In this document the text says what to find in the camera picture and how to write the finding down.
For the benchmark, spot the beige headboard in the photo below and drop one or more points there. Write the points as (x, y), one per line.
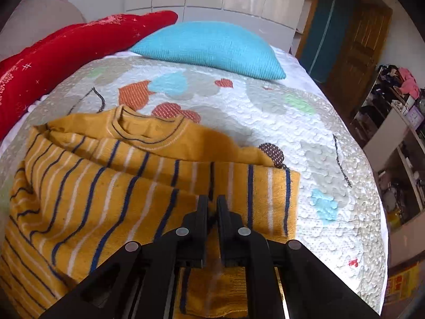
(40, 20)

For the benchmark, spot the wooden door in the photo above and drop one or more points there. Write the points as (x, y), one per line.
(357, 56)

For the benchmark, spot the turquoise pillow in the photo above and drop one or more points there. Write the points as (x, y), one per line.
(212, 47)

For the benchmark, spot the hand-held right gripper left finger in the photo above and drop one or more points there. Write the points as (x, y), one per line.
(200, 219)

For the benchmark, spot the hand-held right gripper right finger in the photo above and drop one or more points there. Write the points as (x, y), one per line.
(223, 219)

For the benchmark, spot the red blanket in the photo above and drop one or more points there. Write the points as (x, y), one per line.
(59, 56)

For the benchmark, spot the white shelf unit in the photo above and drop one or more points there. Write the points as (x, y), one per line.
(395, 146)

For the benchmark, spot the purple clock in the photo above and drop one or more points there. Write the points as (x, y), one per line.
(415, 117)

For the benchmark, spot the yellow cardboard box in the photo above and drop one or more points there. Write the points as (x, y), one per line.
(401, 284)

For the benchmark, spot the yellow striped sweater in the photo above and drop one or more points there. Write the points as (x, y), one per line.
(109, 186)

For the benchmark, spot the pink cloth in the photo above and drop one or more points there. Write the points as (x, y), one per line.
(409, 84)

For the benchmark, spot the printed quilted bedspread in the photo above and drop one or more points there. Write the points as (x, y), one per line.
(298, 146)

